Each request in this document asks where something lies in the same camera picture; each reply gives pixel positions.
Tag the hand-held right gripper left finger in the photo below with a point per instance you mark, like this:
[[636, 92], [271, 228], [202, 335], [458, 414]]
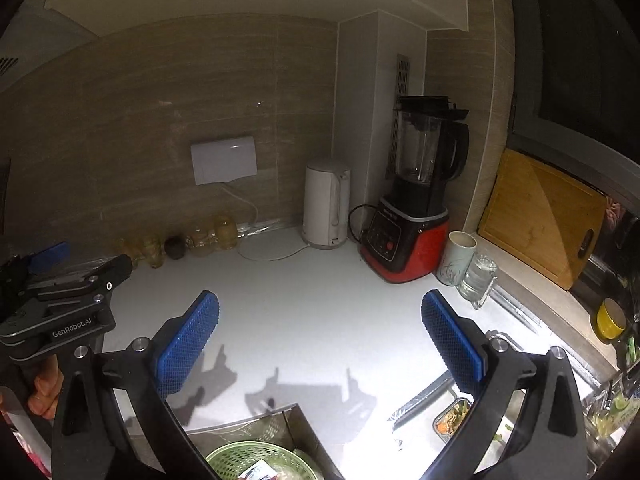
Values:
[[187, 345]]

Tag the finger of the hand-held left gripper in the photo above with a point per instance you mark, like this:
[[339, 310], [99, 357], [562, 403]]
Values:
[[50, 255], [117, 267]]

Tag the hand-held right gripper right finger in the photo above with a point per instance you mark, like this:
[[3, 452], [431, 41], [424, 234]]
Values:
[[452, 345]]

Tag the green plastic basket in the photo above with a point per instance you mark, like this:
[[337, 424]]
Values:
[[240, 457]]

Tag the person's left hand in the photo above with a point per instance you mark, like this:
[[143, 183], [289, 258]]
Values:
[[42, 390]]

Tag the amber glass jar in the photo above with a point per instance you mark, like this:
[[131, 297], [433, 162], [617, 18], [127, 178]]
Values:
[[130, 247], [226, 232], [201, 241], [152, 250]]

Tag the small dark jar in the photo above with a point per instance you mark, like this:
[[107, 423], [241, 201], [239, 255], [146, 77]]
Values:
[[175, 247]]

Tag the clear glass mug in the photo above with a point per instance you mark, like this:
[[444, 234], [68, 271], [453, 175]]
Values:
[[475, 280]]

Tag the silver foil strip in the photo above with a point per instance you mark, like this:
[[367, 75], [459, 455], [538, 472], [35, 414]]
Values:
[[415, 405]]

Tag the glass food container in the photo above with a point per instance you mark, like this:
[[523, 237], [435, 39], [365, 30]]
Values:
[[450, 420]]

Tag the white patterned ceramic cup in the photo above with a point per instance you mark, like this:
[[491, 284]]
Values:
[[452, 260]]

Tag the grey metal bin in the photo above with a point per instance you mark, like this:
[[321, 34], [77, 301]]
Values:
[[260, 425]]

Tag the red and black blender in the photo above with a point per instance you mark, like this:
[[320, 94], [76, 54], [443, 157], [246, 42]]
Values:
[[415, 240]]

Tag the yellow cup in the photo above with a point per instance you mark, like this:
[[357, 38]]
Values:
[[610, 320]]

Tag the wooden cutting board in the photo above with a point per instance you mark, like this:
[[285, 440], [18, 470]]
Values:
[[540, 210]]

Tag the white electric kettle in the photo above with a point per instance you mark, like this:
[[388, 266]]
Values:
[[322, 200]]

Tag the dark window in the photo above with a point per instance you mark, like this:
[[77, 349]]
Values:
[[575, 35]]

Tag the white wall outlet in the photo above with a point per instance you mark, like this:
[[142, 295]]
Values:
[[222, 160]]

